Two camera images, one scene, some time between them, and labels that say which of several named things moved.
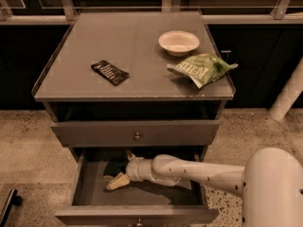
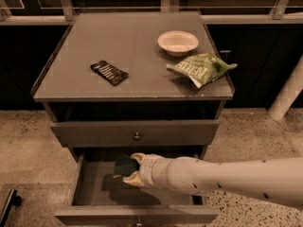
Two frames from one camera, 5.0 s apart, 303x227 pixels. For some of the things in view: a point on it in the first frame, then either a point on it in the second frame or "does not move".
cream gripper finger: (121, 180) -> (133, 179)
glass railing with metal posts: (220, 5) does not move
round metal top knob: (137, 137) does not move
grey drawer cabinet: (150, 83) does not move
